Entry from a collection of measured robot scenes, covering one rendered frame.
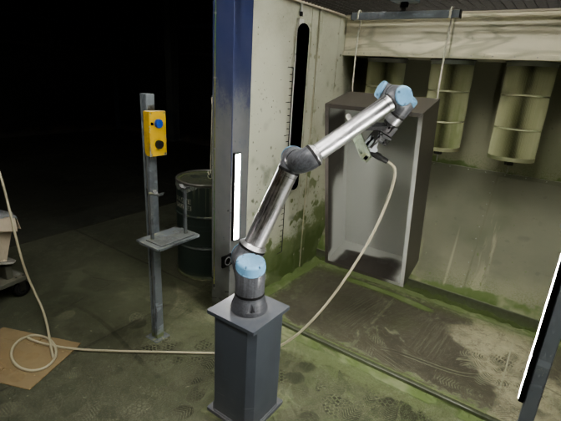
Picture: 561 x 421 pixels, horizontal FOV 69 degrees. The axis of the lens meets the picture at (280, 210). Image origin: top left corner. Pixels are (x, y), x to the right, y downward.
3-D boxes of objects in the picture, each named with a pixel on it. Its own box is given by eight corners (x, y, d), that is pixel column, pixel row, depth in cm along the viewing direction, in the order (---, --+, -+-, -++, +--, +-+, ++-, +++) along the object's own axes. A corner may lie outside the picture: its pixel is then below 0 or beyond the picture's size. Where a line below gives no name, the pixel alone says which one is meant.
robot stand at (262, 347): (249, 438, 209) (253, 332, 189) (206, 409, 226) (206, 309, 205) (283, 403, 233) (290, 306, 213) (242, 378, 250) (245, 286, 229)
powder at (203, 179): (167, 175, 369) (167, 174, 368) (220, 170, 399) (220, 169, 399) (191, 190, 328) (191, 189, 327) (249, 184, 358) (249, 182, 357)
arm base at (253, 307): (251, 322, 197) (252, 305, 194) (222, 308, 207) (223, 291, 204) (275, 306, 212) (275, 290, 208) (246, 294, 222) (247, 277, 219)
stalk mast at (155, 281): (159, 332, 289) (148, 93, 237) (164, 335, 286) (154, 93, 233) (151, 336, 284) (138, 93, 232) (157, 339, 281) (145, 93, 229)
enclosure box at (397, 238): (345, 240, 333) (348, 91, 276) (418, 261, 303) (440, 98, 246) (325, 261, 308) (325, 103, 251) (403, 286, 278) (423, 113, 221)
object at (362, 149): (396, 169, 220) (363, 151, 211) (389, 176, 222) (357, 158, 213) (374, 127, 257) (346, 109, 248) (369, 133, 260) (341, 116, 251)
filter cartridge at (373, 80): (391, 148, 402) (405, 58, 373) (397, 155, 368) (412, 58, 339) (355, 145, 405) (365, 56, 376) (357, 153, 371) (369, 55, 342)
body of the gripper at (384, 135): (385, 147, 220) (399, 129, 214) (372, 140, 217) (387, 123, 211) (381, 140, 226) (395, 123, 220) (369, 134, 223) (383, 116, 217)
